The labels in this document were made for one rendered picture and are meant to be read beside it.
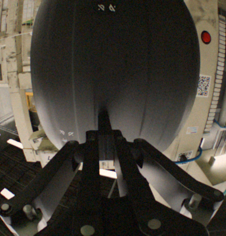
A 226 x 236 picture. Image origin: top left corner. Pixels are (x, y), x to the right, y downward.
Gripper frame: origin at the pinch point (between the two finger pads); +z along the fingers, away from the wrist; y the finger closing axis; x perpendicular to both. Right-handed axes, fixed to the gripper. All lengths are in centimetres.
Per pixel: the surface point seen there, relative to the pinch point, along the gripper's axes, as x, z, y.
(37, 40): 12.6, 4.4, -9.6
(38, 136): -30, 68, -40
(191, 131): -11.1, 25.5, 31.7
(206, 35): 21.4, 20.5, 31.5
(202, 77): 8.1, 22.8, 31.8
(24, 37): 135, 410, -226
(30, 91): -71, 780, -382
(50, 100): 3.8, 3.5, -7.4
